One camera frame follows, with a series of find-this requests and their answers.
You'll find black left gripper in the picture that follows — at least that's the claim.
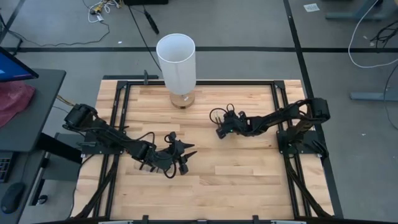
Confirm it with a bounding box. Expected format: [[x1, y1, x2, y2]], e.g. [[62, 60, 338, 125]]
[[149, 131, 198, 175]]

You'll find black stick-shaped device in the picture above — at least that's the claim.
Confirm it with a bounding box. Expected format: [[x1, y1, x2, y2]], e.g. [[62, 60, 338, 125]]
[[142, 8, 160, 35]]

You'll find grey desk foot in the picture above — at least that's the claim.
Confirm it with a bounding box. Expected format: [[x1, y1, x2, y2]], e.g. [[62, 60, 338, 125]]
[[325, 0, 388, 23], [349, 89, 398, 102]]

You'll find white paper sheet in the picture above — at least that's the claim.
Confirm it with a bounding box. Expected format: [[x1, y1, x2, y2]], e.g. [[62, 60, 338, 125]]
[[303, 2, 321, 13]]

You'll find black box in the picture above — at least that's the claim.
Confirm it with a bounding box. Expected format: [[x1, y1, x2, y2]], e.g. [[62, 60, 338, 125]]
[[123, 0, 170, 6]]

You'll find black desk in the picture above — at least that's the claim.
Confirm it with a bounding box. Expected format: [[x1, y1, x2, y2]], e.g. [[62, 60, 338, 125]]
[[0, 68, 83, 224]]

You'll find red cloth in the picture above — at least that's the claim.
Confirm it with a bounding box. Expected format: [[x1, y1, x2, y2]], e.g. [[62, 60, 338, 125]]
[[0, 81, 37, 128]]

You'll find black computer mouse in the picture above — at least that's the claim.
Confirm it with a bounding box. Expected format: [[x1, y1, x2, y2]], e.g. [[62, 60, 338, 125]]
[[0, 182, 27, 215]]

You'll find black keyboard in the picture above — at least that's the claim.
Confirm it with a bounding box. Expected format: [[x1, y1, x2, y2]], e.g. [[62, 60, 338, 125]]
[[0, 151, 15, 184]]

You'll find computer monitor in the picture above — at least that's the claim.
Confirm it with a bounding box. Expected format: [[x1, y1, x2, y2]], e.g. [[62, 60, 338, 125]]
[[0, 46, 40, 83]]

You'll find black lamp cord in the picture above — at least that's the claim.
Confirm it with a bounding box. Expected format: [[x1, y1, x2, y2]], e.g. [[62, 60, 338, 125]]
[[127, 4, 162, 73]]

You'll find white floor cable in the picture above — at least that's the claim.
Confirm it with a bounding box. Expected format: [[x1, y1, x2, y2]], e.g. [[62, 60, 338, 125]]
[[347, 0, 398, 69]]

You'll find thin black floor cable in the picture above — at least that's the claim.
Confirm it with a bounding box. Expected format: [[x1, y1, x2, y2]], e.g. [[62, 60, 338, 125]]
[[6, 21, 111, 47], [382, 63, 398, 131]]

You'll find white and yellow cable bundle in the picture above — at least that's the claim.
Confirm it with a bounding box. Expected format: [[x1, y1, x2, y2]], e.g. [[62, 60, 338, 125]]
[[81, 0, 122, 24]]

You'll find black cable bundle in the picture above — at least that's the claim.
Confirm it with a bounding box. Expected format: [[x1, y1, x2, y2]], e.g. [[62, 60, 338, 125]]
[[369, 19, 398, 49]]

